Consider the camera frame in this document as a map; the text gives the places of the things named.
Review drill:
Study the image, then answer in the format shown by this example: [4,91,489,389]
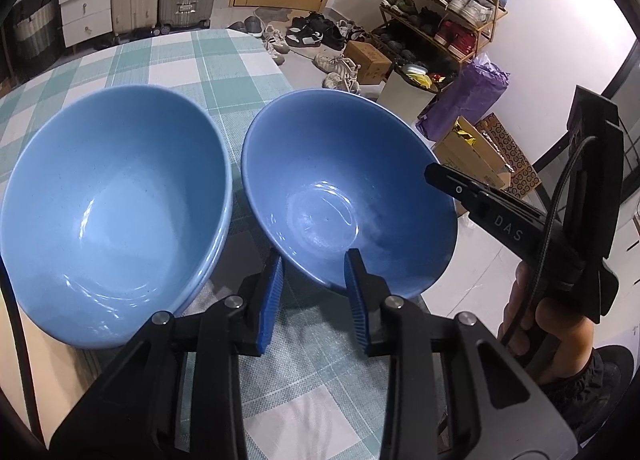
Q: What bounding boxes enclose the beige sneaker near bin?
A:
[322,72,360,95]

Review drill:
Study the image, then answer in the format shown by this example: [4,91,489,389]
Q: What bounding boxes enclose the large open cardboard box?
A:
[433,117,512,189]

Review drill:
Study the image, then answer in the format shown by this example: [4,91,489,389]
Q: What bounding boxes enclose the teal plaid tablecloth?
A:
[0,28,452,460]

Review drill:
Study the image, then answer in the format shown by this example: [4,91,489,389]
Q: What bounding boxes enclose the small cardboard box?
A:
[344,41,392,86]

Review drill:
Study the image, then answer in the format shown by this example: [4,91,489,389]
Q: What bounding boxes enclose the striped laundry basket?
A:
[13,0,61,61]

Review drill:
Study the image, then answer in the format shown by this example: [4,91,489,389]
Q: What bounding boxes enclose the grey slippers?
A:
[228,15,262,38]

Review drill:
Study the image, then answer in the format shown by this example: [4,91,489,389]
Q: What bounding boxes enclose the black white high sneaker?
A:
[285,24,323,48]

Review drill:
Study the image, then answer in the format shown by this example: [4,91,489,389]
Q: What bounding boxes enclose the white black striped sneaker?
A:
[262,24,291,66]

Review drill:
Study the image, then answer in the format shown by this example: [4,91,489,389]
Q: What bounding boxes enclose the purple bag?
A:
[416,54,510,142]

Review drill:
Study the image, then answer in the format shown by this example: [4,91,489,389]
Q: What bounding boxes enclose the beige sneaker far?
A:
[312,54,359,78]

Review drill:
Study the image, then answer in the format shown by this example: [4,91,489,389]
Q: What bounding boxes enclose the large blue bowl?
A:
[241,89,458,298]

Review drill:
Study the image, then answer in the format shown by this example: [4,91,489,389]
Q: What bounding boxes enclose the person's right hand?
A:
[498,261,594,384]

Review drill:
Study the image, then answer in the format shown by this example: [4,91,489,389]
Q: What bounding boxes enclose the white trash bin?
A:
[376,69,436,124]

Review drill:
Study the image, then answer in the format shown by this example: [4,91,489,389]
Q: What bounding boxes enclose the wooden shoe rack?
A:
[380,0,508,67]

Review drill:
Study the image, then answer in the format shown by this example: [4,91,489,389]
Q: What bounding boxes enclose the medium blue bowl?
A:
[1,84,232,348]

